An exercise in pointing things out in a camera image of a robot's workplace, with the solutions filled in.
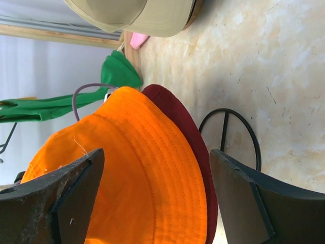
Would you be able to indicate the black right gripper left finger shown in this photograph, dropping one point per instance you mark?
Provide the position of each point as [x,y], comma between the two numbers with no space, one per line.
[55,207]

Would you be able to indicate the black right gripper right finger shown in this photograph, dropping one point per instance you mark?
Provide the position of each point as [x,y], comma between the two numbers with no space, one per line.
[257,208]

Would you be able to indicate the orange cap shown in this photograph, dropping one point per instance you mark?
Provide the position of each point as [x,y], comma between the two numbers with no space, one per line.
[151,190]

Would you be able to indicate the dark red cap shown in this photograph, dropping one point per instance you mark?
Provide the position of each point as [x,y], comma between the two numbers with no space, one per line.
[172,107]

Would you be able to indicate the beige cap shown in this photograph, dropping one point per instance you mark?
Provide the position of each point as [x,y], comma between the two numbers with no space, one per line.
[159,18]

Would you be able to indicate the blue-grey hanger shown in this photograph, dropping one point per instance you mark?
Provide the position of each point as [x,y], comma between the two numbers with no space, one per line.
[5,144]

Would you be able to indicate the green cloth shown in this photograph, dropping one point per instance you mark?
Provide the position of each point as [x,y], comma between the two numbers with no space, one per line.
[116,72]

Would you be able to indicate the pink cloth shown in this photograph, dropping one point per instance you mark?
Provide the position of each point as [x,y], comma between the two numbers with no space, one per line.
[137,40]

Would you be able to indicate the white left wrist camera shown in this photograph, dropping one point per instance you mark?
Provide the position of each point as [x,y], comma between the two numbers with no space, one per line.
[107,95]

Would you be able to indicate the wooden rack frame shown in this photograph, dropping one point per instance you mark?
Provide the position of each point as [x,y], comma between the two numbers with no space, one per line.
[133,55]

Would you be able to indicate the aluminium frame rail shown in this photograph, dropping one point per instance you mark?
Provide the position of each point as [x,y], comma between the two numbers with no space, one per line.
[67,28]

